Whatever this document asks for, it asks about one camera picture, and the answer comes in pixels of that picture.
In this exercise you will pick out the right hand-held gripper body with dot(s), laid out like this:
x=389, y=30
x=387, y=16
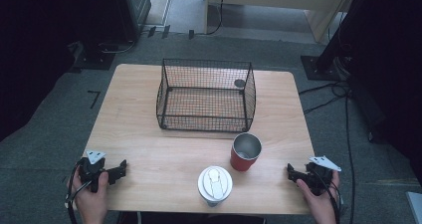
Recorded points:
x=320, y=176

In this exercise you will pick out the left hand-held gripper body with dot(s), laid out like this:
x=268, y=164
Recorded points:
x=89, y=171

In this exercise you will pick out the person's right hand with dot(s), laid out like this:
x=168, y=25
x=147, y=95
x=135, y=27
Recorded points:
x=320, y=205

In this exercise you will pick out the person's left hand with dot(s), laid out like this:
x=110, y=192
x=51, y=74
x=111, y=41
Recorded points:
x=91, y=202

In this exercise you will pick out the red steel tumbler cup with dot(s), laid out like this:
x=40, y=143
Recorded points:
x=244, y=159

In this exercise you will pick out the tumbler with white lid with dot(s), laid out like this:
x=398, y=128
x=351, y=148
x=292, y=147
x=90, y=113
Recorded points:
x=215, y=185

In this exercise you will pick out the white board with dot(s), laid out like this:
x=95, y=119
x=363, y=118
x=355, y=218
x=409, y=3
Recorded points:
x=416, y=207

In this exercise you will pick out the dark curtain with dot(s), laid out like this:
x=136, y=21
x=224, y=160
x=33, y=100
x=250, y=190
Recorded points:
x=30, y=51
x=388, y=68

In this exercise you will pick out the black cabinet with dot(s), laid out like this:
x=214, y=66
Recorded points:
x=132, y=8

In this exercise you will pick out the black stand base plate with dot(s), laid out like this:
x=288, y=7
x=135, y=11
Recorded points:
x=316, y=68
x=96, y=59

